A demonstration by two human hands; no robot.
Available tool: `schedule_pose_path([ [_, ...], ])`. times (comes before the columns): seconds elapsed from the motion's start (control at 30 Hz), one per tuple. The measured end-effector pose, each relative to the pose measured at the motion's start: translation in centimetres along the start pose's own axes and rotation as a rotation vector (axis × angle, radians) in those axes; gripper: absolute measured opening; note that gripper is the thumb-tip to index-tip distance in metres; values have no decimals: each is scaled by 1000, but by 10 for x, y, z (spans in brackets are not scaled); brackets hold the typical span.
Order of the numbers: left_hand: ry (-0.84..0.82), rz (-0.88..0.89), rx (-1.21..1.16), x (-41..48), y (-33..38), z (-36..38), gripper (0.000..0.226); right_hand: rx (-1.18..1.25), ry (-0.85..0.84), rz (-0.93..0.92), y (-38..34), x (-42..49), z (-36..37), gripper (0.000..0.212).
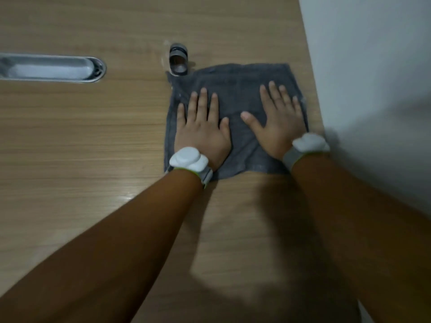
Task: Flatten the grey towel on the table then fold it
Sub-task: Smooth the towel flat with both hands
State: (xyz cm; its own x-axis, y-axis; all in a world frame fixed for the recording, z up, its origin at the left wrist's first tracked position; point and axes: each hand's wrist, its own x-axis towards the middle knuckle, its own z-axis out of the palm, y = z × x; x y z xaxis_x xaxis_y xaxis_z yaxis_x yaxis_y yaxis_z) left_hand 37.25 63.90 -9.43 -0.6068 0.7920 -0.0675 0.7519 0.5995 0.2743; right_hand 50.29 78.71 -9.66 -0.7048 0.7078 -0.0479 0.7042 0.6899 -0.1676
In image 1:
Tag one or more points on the person's left hand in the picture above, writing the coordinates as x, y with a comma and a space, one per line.
203, 137

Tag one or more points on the person's right hand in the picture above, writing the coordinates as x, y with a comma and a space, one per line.
281, 127

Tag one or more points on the grey cloth towel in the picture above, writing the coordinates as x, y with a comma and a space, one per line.
235, 80

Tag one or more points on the person's left forearm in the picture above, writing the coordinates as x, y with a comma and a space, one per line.
101, 248

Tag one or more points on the person's right forearm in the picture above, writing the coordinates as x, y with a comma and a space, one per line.
363, 232

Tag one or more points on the white wrist tracker grey band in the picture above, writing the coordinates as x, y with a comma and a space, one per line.
187, 158
309, 142

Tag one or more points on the metal partition clamp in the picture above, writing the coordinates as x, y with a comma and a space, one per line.
178, 60

